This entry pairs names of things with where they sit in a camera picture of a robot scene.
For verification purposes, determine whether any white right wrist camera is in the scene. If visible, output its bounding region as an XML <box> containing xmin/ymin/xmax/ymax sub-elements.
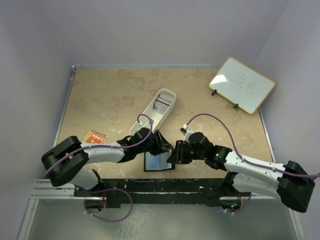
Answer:
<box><xmin>180</xmin><ymin>124</ymin><xmax>194</xmax><ymax>142</ymax></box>

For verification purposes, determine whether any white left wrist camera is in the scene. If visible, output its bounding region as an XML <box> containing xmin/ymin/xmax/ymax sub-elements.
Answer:
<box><xmin>137</xmin><ymin>119</ymin><xmax>154</xmax><ymax>129</ymax></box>

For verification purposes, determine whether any small whiteboard yellow frame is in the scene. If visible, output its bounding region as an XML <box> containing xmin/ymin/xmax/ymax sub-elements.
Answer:
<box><xmin>209</xmin><ymin>57</ymin><xmax>276</xmax><ymax>114</ymax></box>

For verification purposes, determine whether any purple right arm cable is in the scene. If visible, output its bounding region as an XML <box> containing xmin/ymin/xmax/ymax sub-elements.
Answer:
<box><xmin>186</xmin><ymin>113</ymin><xmax>320</xmax><ymax>180</ymax></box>

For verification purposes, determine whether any black leather card holder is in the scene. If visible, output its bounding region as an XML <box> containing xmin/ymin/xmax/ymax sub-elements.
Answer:
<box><xmin>143</xmin><ymin>149</ymin><xmax>176</xmax><ymax>172</ymax></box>

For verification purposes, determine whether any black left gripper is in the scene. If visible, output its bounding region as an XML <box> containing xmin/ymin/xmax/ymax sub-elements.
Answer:
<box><xmin>136</xmin><ymin>129</ymin><xmax>173</xmax><ymax>156</ymax></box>

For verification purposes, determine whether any aluminium frame rail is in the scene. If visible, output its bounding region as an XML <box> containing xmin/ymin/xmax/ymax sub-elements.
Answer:
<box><xmin>17</xmin><ymin>178</ymin><xmax>76</xmax><ymax>240</ymax></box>

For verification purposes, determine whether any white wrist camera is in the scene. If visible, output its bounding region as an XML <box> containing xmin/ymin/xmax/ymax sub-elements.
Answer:
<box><xmin>137</xmin><ymin>119</ymin><xmax>154</xmax><ymax>129</ymax></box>
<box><xmin>180</xmin><ymin>124</ymin><xmax>194</xmax><ymax>142</ymax></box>

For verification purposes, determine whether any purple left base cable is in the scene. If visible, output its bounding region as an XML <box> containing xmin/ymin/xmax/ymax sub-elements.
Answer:
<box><xmin>83</xmin><ymin>187</ymin><xmax>134</xmax><ymax>222</ymax></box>

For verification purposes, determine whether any orange spiral notepad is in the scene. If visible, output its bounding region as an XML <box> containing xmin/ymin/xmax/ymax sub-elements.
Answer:
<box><xmin>83</xmin><ymin>130</ymin><xmax>108</xmax><ymax>144</ymax></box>

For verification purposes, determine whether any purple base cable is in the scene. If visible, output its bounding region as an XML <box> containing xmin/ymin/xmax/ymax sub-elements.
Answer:
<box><xmin>223</xmin><ymin>192</ymin><xmax>252</xmax><ymax>216</ymax></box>
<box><xmin>83</xmin><ymin>187</ymin><xmax>134</xmax><ymax>222</ymax></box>

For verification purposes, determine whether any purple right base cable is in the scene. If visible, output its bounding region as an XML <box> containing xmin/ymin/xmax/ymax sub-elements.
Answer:
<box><xmin>223</xmin><ymin>192</ymin><xmax>252</xmax><ymax>216</ymax></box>

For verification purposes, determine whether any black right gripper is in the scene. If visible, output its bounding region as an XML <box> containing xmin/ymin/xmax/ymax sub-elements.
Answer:
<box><xmin>166</xmin><ymin>140</ymin><xmax>207</xmax><ymax>165</ymax></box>

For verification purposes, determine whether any stack of cards in tray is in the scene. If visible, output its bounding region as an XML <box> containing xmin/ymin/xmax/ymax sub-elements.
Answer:
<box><xmin>152</xmin><ymin>92</ymin><xmax>175</xmax><ymax>115</ymax></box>

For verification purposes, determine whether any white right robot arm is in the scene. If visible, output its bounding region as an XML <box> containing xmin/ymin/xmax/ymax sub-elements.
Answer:
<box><xmin>167</xmin><ymin>132</ymin><xmax>315</xmax><ymax>213</ymax></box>

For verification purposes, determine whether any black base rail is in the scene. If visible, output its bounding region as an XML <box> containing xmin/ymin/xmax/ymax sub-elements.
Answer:
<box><xmin>74</xmin><ymin>178</ymin><xmax>249</xmax><ymax>208</ymax></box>

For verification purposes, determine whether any white plastic card tray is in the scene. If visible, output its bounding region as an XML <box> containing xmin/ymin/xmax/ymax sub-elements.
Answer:
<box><xmin>129</xmin><ymin>88</ymin><xmax>177</xmax><ymax>136</ymax></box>

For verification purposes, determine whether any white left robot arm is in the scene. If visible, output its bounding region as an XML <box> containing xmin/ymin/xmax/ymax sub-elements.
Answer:
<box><xmin>41</xmin><ymin>127</ymin><xmax>174</xmax><ymax>196</ymax></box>

